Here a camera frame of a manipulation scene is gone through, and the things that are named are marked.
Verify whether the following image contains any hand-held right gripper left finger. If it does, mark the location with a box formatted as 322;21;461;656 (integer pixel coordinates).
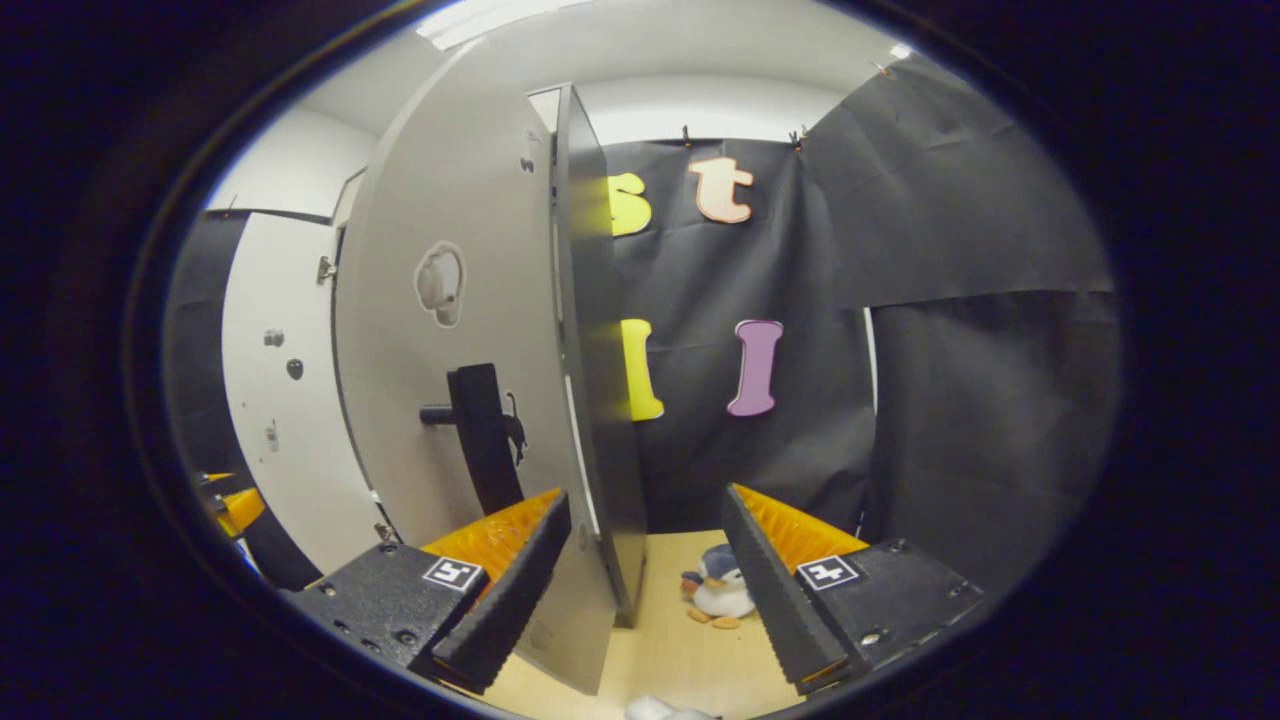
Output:
280;488;573;696

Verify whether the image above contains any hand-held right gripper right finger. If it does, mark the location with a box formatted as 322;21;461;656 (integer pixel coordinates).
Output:
720;483;986;696

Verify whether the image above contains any white cabinet door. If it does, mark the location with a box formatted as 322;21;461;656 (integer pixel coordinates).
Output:
222;212;391;576
335;40;623;696

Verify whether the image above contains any white and grey cabinet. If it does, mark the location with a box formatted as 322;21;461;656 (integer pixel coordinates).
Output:
528;83;648;628

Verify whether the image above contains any penguin plush toy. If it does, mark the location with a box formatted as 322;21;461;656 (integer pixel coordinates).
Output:
680;543;758;631

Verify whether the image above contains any black door handle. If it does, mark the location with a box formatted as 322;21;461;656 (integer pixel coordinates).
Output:
420;363;528;516

